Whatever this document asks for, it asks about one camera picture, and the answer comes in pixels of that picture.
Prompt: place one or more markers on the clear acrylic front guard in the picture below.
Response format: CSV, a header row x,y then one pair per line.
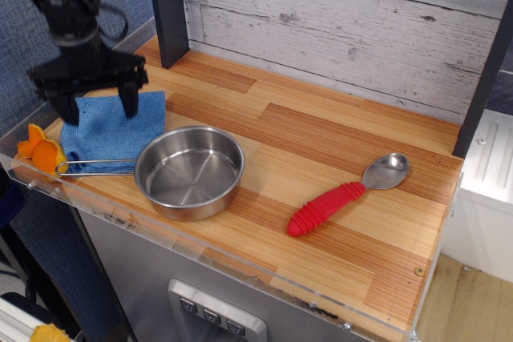
x,y
76,199

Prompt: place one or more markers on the dark grey left post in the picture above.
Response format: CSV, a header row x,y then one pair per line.
x,y
171,28

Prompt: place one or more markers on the blue cloth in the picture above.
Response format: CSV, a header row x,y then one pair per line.
x,y
106,140

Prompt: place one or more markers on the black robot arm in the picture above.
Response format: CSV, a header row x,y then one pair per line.
x,y
72,21

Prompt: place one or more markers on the orange plush fish toy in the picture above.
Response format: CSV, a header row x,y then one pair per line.
x,y
45,153

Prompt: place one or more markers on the white ribbed appliance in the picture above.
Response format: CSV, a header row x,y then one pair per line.
x,y
479,230

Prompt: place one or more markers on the orange yellow object bottom left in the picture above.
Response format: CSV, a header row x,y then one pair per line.
x,y
48,333

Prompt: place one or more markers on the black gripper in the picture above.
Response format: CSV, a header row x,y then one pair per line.
x,y
88,66

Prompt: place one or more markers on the silver button control panel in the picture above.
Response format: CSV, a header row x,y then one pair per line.
x,y
202,316

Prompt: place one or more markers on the stainless steel pan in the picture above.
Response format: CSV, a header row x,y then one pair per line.
x,y
187,174

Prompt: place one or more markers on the dark grey post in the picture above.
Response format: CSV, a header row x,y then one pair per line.
x,y
485,85
171,28

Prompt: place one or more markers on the stainless steel cabinet front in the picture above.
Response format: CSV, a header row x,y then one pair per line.
x,y
140,269

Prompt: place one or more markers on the dark grey right post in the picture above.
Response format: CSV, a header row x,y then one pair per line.
x,y
485,85

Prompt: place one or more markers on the red handled metal spoon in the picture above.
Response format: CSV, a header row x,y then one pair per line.
x,y
383,173

